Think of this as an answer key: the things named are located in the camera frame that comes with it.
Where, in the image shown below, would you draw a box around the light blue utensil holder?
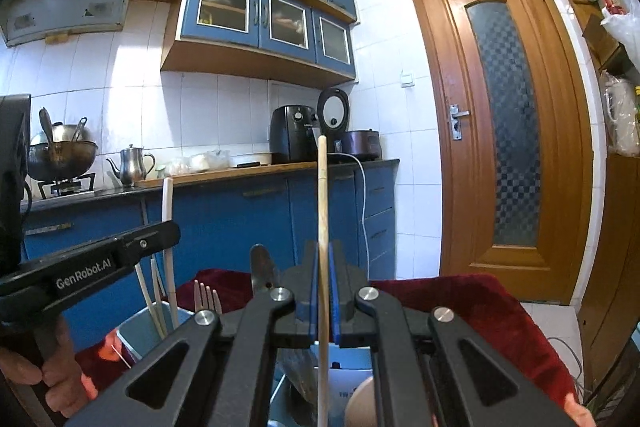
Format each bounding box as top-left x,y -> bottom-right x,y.
116,302 -> 383,427

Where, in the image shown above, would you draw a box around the person's left hand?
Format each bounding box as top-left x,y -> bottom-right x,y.
0,314 -> 98,415

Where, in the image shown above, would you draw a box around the wooden door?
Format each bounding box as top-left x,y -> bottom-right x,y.
406,0 -> 593,305

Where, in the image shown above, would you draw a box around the black floor fan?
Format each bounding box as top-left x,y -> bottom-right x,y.
582,322 -> 640,427

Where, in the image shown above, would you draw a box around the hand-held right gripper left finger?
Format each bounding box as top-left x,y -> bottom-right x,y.
65,241 -> 321,427

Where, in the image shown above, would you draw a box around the metal fork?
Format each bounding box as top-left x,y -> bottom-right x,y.
194,281 -> 223,315

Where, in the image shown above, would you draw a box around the metal ladle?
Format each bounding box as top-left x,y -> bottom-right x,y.
39,107 -> 57,158

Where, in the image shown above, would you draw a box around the blue kitchen counter cabinets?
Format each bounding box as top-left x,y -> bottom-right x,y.
20,158 -> 401,353

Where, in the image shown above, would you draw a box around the metal kettle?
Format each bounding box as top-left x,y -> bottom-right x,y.
106,144 -> 156,186

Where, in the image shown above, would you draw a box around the wooden shelf unit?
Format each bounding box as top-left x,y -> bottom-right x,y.
530,0 -> 640,388

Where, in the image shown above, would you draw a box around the thin white chopstick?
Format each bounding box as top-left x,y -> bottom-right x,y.
135,264 -> 168,338
151,258 -> 166,308

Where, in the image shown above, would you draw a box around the metal pot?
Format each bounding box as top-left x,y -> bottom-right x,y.
31,122 -> 83,145

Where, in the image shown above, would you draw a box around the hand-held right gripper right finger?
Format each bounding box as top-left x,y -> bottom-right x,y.
327,243 -> 578,427

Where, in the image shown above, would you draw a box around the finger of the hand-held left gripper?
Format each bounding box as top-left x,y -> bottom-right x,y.
117,221 -> 181,265

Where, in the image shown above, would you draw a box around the white power cable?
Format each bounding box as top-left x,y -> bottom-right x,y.
327,152 -> 371,280

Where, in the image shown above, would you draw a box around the beige spoon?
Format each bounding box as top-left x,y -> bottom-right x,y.
345,374 -> 381,427

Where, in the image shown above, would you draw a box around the wooden chopstick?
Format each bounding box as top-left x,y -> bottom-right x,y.
317,135 -> 331,427

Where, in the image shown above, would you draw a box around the thick white chopstick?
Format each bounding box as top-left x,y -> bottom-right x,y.
161,177 -> 179,328

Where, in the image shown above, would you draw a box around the black air fryer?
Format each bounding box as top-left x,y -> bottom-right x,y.
270,105 -> 321,164

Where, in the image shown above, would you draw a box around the dark brown slow cooker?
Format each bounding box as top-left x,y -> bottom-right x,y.
342,129 -> 383,162

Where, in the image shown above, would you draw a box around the gas stove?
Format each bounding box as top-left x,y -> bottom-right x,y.
37,173 -> 97,200

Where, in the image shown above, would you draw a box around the blue glass-door wall cabinet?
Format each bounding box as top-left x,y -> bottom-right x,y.
160,0 -> 357,88

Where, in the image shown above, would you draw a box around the dark metal wok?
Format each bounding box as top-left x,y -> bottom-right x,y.
27,139 -> 99,182

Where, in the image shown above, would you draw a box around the clear plastic containers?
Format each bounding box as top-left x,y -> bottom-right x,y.
165,150 -> 231,178

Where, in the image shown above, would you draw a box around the white plastic bag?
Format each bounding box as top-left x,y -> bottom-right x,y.
600,4 -> 640,58

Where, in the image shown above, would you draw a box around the grey floor cables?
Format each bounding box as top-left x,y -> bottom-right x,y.
547,334 -> 586,388

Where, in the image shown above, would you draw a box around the metal door handle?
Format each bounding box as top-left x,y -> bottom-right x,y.
448,104 -> 471,140

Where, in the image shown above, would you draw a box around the white shallow pan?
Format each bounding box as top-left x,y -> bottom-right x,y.
229,152 -> 273,168

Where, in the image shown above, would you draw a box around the white packet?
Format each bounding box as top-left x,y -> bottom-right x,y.
602,74 -> 638,155

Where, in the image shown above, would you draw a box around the red printed blanket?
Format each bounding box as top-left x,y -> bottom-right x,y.
75,268 -> 596,427

